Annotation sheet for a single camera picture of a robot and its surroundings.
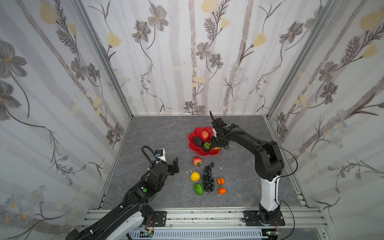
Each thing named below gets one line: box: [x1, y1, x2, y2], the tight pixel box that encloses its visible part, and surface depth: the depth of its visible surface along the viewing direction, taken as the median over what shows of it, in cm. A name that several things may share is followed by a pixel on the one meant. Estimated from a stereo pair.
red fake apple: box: [192, 156, 203, 167], surface depth 92 cm
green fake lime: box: [194, 183, 204, 196], surface depth 83 cm
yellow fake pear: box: [190, 169, 201, 182], surface depth 87 cm
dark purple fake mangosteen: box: [203, 142, 211, 153], surface depth 98 cm
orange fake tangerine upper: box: [217, 177, 226, 185], surface depth 86 cm
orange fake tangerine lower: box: [218, 187, 227, 195], surface depth 83 cm
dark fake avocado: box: [193, 136, 204, 147], surface depth 101 cm
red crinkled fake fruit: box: [200, 130, 209, 141], surface depth 103 cm
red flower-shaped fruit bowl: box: [188, 126, 222, 157], surface depth 103 cm
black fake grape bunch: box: [201, 162, 215, 193], surface depth 85 cm
